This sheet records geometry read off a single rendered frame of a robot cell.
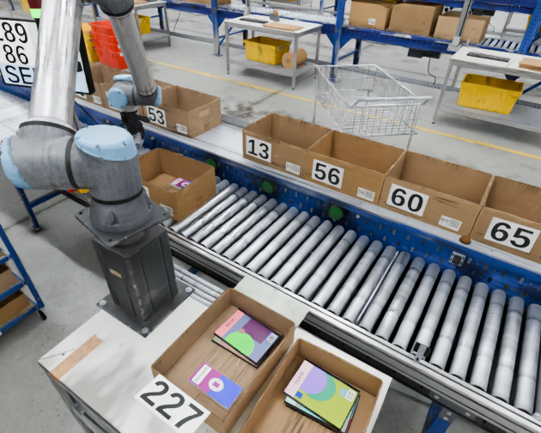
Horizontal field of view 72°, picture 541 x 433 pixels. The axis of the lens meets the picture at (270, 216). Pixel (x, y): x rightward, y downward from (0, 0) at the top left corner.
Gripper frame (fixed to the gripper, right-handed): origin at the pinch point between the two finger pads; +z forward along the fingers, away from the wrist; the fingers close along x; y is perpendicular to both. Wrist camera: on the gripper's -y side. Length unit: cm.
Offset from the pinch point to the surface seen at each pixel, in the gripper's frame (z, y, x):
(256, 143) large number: -5, -28, 57
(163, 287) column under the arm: 10, 61, 78
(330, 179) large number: 1, -27, 101
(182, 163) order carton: 7.5, -6.2, 23.5
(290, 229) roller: 20, -4, 94
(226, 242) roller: 20, 21, 74
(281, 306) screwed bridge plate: 19, 38, 114
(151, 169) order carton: 12.8, 1.9, 7.2
